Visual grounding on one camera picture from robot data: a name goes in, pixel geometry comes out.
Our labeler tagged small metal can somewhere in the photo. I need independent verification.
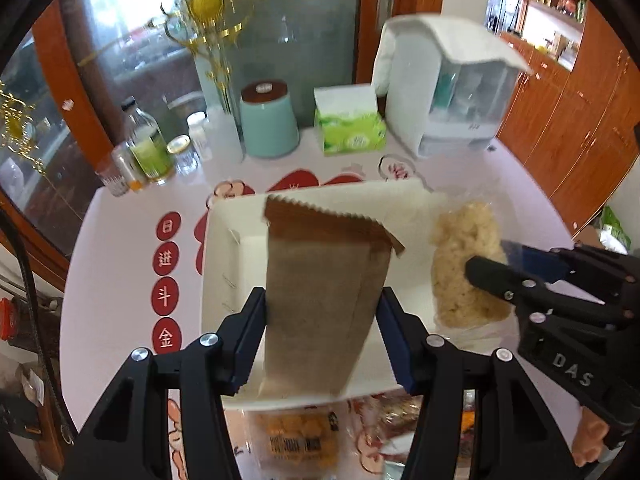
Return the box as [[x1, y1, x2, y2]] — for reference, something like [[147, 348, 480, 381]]
[[112, 143, 146, 192]]

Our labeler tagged wooden cabinet wall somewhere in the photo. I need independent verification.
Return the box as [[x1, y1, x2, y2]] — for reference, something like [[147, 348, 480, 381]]
[[498, 0, 639, 233]]

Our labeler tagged small white pill bottle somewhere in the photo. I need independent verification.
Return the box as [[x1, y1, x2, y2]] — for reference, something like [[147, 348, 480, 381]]
[[186, 112, 209, 160]]

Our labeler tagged rice puff snack bag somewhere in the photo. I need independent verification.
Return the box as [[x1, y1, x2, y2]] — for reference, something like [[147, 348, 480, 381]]
[[428, 199, 514, 331]]

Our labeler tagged glass sliding door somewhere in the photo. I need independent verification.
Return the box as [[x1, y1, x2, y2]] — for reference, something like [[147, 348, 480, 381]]
[[1, 0, 442, 266]]

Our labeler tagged green tissue box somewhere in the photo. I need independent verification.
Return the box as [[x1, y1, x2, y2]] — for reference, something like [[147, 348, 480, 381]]
[[314, 84, 386, 156]]

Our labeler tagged teal canister brown lid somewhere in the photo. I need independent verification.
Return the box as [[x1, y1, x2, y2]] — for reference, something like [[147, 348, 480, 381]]
[[240, 79, 300, 158]]

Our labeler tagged person right hand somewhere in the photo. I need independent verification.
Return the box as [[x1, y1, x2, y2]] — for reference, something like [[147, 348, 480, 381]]
[[572, 406, 610, 467]]

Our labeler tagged brown paper snack bag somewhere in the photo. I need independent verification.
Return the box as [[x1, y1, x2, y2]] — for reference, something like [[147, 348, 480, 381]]
[[260, 195, 405, 399]]

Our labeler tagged yellow crackers clear bag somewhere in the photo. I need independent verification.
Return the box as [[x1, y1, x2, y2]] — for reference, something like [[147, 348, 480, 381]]
[[245, 405, 343, 479]]

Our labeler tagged white medicine storage box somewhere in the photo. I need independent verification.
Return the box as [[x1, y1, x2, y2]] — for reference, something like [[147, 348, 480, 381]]
[[372, 13, 533, 158]]

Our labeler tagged glass bottle green label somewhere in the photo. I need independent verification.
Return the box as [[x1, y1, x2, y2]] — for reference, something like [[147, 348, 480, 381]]
[[120, 96, 175, 185]]

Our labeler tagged small glass jar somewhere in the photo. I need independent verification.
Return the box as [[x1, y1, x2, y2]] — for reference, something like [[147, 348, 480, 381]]
[[167, 134, 198, 176]]

